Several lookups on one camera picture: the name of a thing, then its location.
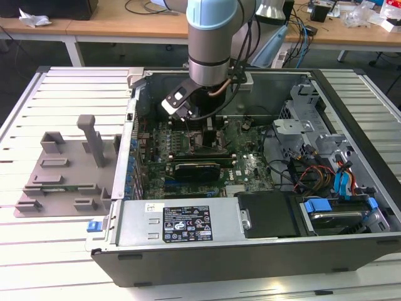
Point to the black graphics card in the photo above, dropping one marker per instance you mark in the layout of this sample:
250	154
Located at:
197	172

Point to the white black small box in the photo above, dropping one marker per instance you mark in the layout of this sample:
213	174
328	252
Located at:
390	26

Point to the grey printed parts rack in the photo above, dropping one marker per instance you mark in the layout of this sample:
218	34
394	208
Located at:
75	175

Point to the thin metal locking lever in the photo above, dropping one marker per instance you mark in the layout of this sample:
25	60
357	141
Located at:
187	127
232	140

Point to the silver chipset heatsink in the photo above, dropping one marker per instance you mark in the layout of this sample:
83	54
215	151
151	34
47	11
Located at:
236	190

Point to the red white packet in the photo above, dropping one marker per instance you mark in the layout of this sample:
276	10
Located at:
391	7

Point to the blue case latch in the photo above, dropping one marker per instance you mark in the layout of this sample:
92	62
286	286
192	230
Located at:
93	226

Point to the green motherboard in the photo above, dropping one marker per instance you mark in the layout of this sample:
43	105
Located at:
250	169

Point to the grey metal drive cage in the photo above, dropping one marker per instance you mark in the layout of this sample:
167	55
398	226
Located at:
291	125

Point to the white black wrist camera box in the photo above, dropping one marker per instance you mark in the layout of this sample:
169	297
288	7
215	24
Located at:
175	100

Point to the blue disk carrier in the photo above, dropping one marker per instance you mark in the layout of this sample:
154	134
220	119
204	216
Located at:
318	206

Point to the silver hard disk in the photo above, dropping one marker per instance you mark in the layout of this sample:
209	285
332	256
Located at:
338	221

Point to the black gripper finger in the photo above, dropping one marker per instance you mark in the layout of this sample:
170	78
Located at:
209	135

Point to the open black grey PC case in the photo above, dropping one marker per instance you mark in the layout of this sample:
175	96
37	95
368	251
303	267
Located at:
219	263

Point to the grey power supply with label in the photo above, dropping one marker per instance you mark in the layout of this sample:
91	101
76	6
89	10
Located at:
141	219

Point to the crumpled white paper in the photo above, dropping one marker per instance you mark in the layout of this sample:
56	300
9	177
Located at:
34	19

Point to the round coin battery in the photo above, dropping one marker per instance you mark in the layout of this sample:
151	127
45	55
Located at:
246	125

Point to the black RAM slot bank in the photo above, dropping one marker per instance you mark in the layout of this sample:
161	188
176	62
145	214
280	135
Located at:
200	158
220	124

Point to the white power strip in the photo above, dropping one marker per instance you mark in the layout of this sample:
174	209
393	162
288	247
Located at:
279	59

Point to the small black open box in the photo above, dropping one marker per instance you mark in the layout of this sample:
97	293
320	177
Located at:
319	14

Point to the clear plastic bags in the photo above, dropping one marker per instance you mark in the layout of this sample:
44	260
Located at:
360	15

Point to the small black adapter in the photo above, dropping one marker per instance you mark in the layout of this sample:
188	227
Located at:
311	30

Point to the CPU socket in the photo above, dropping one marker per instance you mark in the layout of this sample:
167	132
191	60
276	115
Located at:
218	138

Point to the large black box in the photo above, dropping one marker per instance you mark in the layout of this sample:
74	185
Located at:
62	7

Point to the green RAM stick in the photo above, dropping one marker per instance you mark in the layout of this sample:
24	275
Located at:
78	189

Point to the short wooden desk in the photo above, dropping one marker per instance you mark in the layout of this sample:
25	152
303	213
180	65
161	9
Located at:
9	28

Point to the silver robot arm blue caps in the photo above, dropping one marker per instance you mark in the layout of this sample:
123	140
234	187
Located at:
208	40

